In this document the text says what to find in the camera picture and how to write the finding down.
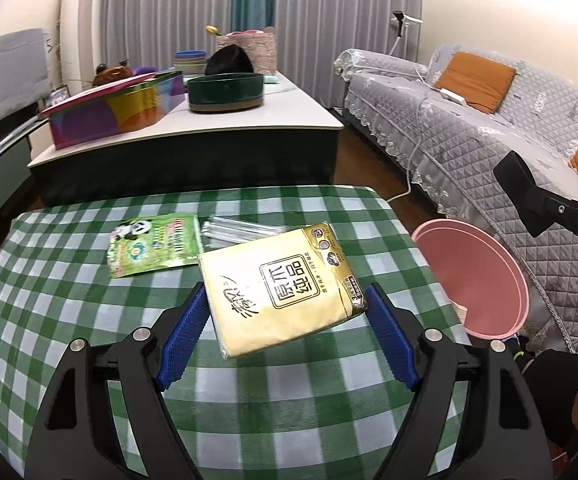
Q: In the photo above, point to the colourful tin box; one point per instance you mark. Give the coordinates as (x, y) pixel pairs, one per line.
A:
(99, 115)

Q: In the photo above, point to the clear plastic wrapper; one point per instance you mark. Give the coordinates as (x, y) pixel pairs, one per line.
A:
(241, 230)

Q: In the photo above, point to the grey curtain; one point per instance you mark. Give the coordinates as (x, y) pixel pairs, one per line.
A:
(344, 20)
(169, 10)

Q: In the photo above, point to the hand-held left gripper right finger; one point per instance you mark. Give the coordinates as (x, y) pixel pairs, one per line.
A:
(391, 340)

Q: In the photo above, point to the green panda print packet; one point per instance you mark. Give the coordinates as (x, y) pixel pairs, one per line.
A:
(154, 245)

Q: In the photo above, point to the yellow round object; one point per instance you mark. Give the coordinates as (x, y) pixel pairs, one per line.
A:
(212, 30)

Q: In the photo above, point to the black hat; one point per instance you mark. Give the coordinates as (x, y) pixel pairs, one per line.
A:
(229, 60)

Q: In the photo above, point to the television with grey cover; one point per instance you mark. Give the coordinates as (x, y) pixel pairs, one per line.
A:
(9, 75)

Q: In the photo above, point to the white power adapter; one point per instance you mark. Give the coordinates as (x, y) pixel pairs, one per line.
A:
(453, 96)

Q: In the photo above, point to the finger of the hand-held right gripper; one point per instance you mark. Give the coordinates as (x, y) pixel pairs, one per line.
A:
(521, 187)

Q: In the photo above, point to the green checked tablecloth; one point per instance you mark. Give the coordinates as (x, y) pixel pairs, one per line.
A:
(69, 285)

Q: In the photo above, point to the brown teapot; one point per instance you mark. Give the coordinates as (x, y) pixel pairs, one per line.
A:
(111, 74)

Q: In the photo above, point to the dark green round container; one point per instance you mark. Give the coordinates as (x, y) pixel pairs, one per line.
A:
(224, 91)

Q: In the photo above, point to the sofa with grey quilted cover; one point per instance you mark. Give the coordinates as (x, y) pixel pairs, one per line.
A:
(469, 150)

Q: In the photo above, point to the plastic-wrapped tissue pack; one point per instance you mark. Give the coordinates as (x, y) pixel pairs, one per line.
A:
(279, 290)

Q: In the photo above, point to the white coffee table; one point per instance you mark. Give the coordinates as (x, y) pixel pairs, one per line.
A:
(289, 105)

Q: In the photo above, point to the black cloth with green mark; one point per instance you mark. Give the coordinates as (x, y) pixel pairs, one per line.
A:
(549, 390)

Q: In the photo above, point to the pink fabric basket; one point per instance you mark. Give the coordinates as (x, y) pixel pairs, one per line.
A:
(261, 50)

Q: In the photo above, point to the stack of pastel bowls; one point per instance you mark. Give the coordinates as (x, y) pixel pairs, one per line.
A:
(189, 62)

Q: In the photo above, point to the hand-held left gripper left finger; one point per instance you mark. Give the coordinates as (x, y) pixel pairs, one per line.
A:
(184, 335)

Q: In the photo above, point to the white standing air conditioner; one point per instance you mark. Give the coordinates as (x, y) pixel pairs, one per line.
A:
(81, 25)

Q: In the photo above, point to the pink plastic bin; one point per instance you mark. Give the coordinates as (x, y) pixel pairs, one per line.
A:
(469, 270)

